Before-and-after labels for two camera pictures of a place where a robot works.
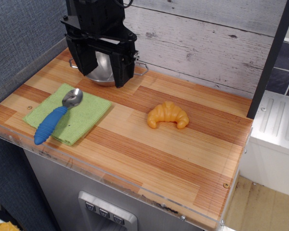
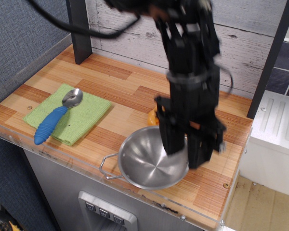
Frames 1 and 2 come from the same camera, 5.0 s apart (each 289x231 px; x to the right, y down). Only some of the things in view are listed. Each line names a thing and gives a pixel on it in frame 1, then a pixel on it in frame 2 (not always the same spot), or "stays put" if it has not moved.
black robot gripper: [99, 23] to [192, 104]
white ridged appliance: [271, 155] stays put
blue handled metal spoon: [71, 98] stays put
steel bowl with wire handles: [104, 74] to [143, 160]
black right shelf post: [288, 11] stays put
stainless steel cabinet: [76, 200] stays put
